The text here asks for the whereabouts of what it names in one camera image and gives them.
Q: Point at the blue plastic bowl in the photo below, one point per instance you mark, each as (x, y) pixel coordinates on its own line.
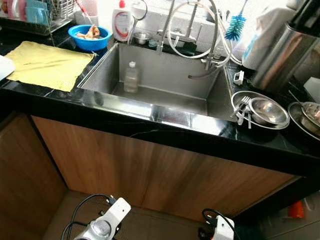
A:
(95, 45)

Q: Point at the teal cup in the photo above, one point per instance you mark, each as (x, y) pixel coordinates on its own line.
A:
(37, 12)

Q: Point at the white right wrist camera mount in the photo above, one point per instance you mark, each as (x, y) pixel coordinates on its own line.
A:
(224, 230)

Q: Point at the blue bottle brush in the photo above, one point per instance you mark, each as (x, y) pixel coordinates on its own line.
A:
(235, 27)

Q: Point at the stainless steel sink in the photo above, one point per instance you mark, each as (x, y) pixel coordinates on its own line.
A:
(165, 75)

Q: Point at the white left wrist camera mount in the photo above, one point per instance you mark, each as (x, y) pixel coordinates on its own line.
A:
(116, 212)

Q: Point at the yellow cloth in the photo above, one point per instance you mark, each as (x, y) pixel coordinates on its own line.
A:
(45, 65)

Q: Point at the white plastic holder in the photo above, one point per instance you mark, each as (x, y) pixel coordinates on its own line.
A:
(239, 77)

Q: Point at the steel bowl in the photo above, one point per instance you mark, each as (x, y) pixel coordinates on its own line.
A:
(312, 117)
(267, 111)

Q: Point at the pink cup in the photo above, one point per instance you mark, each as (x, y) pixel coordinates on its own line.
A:
(15, 7)

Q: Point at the steel spoon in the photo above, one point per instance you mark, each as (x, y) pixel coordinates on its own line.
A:
(298, 98)

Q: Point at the steel spring faucet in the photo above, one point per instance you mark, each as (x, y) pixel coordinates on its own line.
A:
(212, 61)

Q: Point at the dark green sponge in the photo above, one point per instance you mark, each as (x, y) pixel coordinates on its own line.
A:
(189, 47)

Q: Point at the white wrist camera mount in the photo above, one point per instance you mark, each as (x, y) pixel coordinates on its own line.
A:
(224, 230)
(116, 212)

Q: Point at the brown wood sink cabinet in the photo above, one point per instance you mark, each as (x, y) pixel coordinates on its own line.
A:
(150, 170)

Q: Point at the round mesh strainer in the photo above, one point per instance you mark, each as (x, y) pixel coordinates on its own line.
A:
(140, 10)

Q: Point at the wide steel dish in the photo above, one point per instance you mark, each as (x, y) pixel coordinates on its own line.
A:
(252, 95)
(296, 120)

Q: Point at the orange floor object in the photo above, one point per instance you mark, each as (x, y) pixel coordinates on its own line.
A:
(296, 210)

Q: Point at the tall steel cylinder container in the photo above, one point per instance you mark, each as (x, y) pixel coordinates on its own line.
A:
(280, 60)

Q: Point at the clear plastic bottle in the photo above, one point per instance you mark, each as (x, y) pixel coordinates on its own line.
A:
(131, 80)

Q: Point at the small steel cup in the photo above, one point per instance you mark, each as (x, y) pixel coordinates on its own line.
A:
(142, 37)

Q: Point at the white dish soap bottle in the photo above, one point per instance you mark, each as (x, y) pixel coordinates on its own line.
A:
(121, 27)

